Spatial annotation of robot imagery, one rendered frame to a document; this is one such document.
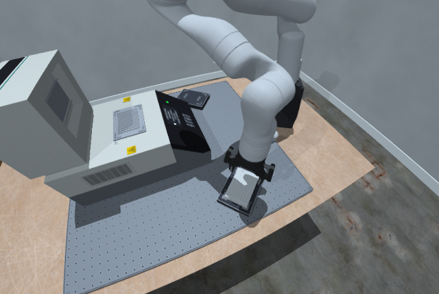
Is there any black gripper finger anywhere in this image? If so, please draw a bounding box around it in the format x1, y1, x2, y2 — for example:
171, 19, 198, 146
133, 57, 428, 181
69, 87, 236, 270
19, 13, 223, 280
224, 147, 244, 172
250, 164, 275, 184

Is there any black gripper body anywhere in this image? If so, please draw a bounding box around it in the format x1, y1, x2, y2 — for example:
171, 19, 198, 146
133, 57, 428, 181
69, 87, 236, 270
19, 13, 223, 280
235, 149, 266, 171

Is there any white lab instrument with lid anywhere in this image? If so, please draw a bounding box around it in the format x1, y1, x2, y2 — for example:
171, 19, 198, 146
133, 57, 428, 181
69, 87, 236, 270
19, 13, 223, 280
0, 49, 211, 206

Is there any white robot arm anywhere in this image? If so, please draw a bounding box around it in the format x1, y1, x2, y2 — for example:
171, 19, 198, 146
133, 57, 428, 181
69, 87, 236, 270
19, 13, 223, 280
147, 0, 316, 162

